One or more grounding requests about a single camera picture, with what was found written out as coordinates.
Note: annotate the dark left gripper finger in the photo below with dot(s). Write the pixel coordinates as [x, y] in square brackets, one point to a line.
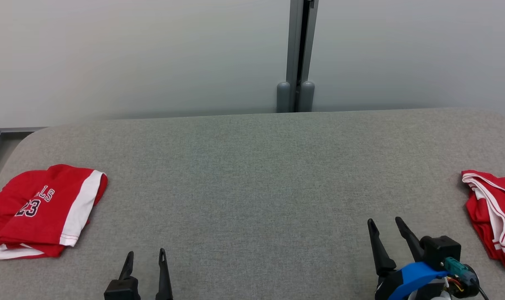
[127, 266]
[164, 277]

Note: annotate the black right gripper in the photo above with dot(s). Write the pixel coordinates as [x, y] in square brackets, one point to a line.
[469, 290]

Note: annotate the red shorts with white stripes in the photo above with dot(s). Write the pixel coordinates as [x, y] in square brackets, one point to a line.
[486, 212]

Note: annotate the red jersey with white panel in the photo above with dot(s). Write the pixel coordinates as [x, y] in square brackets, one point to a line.
[36, 208]

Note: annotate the grey fabric sofa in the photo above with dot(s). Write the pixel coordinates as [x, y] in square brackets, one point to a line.
[252, 187]

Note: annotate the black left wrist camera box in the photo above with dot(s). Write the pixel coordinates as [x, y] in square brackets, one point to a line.
[121, 289]

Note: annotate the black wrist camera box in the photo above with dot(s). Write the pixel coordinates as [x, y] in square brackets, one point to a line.
[440, 250]
[121, 289]

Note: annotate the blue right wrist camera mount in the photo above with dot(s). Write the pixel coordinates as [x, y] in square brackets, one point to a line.
[411, 277]

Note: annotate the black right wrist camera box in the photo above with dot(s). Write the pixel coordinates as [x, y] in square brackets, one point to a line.
[440, 250]

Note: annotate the teal right wrist camera connector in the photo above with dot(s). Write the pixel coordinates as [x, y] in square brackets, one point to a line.
[458, 268]

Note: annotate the grey metal floor rail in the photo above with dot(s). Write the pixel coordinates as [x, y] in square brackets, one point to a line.
[23, 129]

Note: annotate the grey metal partition post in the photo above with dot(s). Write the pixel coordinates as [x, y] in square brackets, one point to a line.
[297, 50]

